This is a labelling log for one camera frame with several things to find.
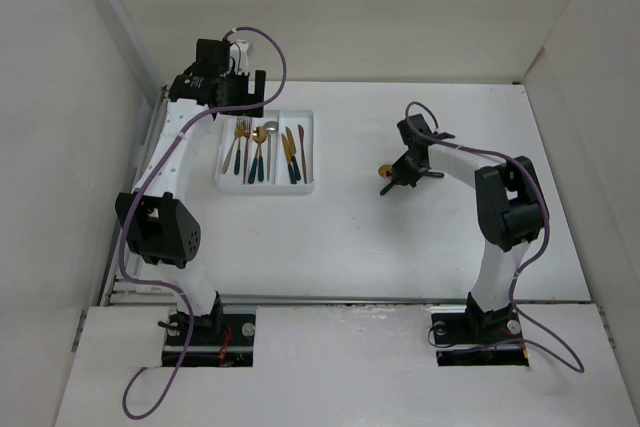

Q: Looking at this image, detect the silver spoon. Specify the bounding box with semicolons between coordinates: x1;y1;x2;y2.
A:
264;120;279;182

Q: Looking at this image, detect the silver rose fork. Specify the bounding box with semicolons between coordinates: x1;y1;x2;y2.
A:
221;125;237;174

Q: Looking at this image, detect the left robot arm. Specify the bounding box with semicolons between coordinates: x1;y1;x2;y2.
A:
115;39;266;346

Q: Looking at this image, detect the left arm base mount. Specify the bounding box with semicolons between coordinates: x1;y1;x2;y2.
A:
159;312;256;368

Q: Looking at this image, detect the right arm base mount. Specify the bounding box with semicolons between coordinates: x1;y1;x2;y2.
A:
429;312;529;367

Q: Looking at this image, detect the white cutlery tray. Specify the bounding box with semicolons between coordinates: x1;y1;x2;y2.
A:
215;110;315;195

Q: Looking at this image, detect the gold knife green handle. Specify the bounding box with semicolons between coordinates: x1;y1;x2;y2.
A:
286;127;302;182
281;133;297;185

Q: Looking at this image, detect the gold fork green handle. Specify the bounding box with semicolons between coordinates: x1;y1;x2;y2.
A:
234;117;250;175

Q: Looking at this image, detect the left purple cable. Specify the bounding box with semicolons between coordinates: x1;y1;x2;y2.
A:
121;25;287;419

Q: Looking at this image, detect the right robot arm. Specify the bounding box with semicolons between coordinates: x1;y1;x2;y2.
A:
379;114;549;345

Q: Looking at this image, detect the rose gold knife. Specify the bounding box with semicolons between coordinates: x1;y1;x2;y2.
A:
298;124;308;184

